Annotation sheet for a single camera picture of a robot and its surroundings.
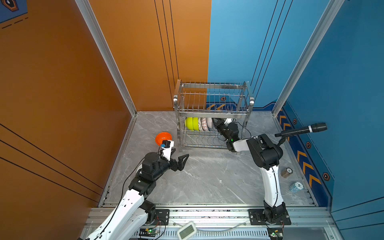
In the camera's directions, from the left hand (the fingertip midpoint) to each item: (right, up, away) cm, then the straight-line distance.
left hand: (182, 150), depth 76 cm
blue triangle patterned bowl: (+13, +14, +21) cm, 28 cm away
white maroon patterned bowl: (+10, +14, +23) cm, 28 cm away
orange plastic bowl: (-16, +5, +24) cm, 30 cm away
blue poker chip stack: (+60, -19, +1) cm, 63 cm away
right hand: (+18, +19, +21) cm, 33 cm away
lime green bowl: (+2, +15, +23) cm, 27 cm away
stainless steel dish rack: (+32, +30, +30) cm, 53 cm away
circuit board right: (+45, -38, -6) cm, 59 cm away
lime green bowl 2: (+7, +14, +23) cm, 28 cm away
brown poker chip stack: (+58, -13, +7) cm, 60 cm away
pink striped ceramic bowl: (+16, +15, +20) cm, 30 cm away
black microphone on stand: (+65, +12, -4) cm, 67 cm away
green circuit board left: (-16, -38, -6) cm, 41 cm away
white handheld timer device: (+3, -35, -8) cm, 37 cm away
